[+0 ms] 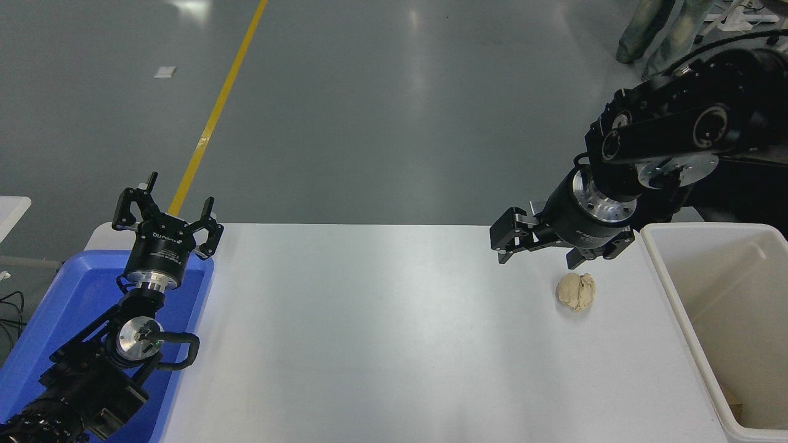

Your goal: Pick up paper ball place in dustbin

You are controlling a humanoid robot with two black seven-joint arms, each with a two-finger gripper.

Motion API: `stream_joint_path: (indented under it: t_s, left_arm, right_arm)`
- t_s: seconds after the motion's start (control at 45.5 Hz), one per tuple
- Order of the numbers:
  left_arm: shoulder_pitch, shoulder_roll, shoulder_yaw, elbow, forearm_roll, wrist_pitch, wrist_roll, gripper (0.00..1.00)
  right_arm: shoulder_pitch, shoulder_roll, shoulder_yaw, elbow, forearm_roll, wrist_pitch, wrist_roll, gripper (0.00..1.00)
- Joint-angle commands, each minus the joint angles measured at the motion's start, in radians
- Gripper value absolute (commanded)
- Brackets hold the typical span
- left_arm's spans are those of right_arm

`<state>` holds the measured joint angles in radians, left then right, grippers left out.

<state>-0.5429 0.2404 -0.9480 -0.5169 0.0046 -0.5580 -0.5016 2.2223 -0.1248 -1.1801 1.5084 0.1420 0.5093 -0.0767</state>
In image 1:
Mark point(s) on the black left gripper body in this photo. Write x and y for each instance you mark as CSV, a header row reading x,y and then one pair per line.
x,y
161,249

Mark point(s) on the tan paper ball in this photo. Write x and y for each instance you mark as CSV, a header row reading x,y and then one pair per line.
x,y
575,292

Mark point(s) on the small white paper scrap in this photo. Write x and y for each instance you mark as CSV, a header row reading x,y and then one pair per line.
x,y
165,72

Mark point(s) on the white side table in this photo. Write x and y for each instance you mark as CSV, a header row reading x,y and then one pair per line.
x,y
11,212

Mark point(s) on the large pale plastic bin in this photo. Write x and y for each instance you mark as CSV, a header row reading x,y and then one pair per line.
x,y
726,289

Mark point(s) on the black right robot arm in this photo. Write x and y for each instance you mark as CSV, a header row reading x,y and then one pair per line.
x,y
665,132

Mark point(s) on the standing person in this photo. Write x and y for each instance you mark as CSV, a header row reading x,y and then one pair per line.
x,y
659,31

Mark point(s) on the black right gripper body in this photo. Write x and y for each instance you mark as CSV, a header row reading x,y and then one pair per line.
x,y
569,218

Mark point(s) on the white wheeled stand base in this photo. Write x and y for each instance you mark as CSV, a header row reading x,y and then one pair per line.
x,y
742,21

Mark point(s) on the blue plastic tray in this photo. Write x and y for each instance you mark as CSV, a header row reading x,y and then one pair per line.
x,y
80,295

